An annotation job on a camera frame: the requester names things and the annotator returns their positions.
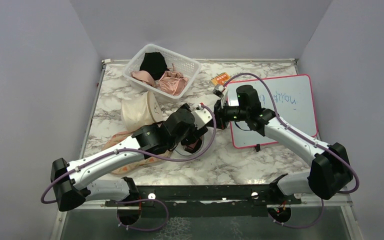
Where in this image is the white plastic basket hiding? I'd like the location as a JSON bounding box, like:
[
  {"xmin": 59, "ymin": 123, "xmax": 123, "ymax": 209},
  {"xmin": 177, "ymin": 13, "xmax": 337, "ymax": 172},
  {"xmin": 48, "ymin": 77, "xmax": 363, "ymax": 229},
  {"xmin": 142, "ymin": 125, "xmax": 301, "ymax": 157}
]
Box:
[{"xmin": 122, "ymin": 43, "xmax": 202, "ymax": 103}]

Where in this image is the cream cylindrical laundry bag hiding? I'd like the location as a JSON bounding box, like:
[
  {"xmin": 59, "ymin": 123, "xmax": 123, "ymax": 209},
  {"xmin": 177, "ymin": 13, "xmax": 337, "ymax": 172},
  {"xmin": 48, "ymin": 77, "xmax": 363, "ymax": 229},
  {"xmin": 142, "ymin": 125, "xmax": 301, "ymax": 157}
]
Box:
[{"xmin": 121, "ymin": 91, "xmax": 163, "ymax": 132}]

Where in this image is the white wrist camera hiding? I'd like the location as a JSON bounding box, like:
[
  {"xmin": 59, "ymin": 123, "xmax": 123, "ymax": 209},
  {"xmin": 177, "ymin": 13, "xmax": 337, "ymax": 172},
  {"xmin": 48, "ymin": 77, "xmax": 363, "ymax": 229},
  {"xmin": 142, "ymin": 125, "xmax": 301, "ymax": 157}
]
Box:
[
  {"xmin": 191, "ymin": 103, "xmax": 214, "ymax": 130},
  {"xmin": 212, "ymin": 84, "xmax": 228, "ymax": 99}
]

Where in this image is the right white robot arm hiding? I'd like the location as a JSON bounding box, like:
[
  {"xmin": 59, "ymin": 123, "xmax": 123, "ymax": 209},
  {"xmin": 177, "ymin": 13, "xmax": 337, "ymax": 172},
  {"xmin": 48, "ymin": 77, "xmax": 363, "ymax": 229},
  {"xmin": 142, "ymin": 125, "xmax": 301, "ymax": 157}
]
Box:
[{"xmin": 212, "ymin": 84, "xmax": 354, "ymax": 204}]

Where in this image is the orange card pack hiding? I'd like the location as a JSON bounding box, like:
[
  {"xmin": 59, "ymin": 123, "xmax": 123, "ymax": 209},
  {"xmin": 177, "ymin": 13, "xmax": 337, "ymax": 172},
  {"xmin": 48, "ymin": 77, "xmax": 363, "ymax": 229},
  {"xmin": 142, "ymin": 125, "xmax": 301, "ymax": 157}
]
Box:
[{"xmin": 211, "ymin": 72, "xmax": 231, "ymax": 86}]

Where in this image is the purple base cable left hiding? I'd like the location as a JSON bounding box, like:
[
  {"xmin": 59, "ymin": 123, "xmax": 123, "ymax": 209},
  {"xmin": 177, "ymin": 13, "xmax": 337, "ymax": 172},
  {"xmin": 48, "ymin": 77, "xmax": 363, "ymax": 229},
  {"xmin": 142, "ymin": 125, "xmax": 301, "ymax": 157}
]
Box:
[{"xmin": 116, "ymin": 198, "xmax": 170, "ymax": 233}]

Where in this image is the dusty pink black-trimmed bra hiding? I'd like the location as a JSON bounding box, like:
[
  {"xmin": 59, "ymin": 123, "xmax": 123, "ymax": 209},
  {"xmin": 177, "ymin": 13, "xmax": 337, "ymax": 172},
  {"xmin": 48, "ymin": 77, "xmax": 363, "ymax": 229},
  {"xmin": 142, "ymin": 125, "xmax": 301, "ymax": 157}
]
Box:
[{"xmin": 183, "ymin": 138, "xmax": 203, "ymax": 154}]

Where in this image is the pink satin bra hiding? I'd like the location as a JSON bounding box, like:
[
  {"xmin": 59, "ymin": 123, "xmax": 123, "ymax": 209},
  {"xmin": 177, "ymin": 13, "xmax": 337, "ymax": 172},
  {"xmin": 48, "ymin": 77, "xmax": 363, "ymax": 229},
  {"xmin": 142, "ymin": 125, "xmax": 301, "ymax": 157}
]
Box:
[{"xmin": 157, "ymin": 70, "xmax": 189, "ymax": 96}]

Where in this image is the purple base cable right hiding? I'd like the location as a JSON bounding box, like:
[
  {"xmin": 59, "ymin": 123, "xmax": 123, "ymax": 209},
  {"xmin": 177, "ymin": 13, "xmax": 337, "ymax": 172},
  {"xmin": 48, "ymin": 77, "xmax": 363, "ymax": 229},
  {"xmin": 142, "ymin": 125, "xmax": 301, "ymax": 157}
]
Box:
[{"xmin": 267, "ymin": 198, "xmax": 325, "ymax": 230}]

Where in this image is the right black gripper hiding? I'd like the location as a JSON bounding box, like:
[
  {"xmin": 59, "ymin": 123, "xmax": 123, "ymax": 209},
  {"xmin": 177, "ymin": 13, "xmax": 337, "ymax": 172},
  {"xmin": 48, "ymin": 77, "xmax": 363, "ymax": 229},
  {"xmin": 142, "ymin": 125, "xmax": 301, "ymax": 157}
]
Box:
[{"xmin": 205, "ymin": 98, "xmax": 249, "ymax": 131}]

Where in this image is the beige bra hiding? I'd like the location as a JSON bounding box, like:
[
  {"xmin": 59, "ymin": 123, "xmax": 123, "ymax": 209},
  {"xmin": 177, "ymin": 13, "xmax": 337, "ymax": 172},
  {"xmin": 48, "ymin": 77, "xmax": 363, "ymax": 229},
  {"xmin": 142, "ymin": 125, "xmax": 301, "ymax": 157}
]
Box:
[{"xmin": 130, "ymin": 70, "xmax": 157, "ymax": 88}]

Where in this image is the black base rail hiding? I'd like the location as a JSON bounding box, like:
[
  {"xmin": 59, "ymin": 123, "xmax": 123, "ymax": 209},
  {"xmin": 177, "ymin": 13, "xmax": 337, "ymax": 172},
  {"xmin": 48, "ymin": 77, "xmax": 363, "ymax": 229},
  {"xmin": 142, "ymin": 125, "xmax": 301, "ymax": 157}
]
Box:
[{"xmin": 104, "ymin": 184, "xmax": 301, "ymax": 218}]

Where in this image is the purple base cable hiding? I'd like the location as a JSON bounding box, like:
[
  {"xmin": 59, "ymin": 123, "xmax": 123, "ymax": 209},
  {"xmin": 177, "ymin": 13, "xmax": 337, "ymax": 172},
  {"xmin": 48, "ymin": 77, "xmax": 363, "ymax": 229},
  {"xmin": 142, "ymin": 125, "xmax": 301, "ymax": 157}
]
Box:
[
  {"xmin": 267, "ymin": 198, "xmax": 325, "ymax": 230},
  {"xmin": 116, "ymin": 198, "xmax": 170, "ymax": 233}
]

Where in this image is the pink framed whiteboard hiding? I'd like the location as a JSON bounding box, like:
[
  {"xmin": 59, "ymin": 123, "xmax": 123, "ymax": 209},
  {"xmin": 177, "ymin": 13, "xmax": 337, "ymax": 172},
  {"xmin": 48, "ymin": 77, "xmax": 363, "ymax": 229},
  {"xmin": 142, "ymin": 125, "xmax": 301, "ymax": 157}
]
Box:
[{"xmin": 226, "ymin": 74, "xmax": 318, "ymax": 149}]

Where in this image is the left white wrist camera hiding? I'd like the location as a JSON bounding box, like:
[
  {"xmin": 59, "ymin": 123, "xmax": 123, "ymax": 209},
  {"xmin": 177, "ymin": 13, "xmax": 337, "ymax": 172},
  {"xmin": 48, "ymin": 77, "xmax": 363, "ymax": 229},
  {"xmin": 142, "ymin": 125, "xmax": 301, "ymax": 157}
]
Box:
[{"xmin": 191, "ymin": 103, "xmax": 214, "ymax": 130}]

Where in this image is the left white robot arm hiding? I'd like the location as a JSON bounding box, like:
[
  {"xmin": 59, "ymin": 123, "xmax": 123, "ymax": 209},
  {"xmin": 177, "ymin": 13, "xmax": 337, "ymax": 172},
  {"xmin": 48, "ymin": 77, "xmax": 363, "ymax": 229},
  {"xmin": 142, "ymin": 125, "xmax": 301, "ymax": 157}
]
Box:
[{"xmin": 40, "ymin": 103, "xmax": 217, "ymax": 212}]

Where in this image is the black garment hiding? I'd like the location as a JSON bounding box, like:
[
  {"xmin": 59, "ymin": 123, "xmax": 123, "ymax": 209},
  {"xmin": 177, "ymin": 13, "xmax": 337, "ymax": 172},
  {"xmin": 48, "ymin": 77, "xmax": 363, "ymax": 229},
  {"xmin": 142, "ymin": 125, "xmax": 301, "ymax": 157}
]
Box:
[{"xmin": 139, "ymin": 52, "xmax": 169, "ymax": 81}]

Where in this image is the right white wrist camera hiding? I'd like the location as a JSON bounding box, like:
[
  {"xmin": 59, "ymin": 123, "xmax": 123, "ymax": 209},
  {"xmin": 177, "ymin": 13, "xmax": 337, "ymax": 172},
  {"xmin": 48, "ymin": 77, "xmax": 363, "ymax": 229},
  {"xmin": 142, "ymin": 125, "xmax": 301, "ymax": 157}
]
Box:
[{"xmin": 212, "ymin": 84, "xmax": 228, "ymax": 99}]

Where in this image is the black whiteboard stand clip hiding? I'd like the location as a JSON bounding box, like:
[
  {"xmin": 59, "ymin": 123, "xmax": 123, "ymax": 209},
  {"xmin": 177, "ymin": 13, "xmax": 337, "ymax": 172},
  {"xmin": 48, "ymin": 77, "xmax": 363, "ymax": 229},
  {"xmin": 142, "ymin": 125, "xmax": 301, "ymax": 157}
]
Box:
[{"xmin": 254, "ymin": 144, "xmax": 261, "ymax": 152}]

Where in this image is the floral orange laundry bag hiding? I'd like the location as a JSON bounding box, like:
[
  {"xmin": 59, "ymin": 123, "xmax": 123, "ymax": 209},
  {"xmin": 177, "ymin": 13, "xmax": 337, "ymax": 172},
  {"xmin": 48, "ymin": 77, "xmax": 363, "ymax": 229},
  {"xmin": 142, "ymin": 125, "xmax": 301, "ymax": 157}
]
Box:
[{"xmin": 101, "ymin": 131, "xmax": 161, "ymax": 176}]

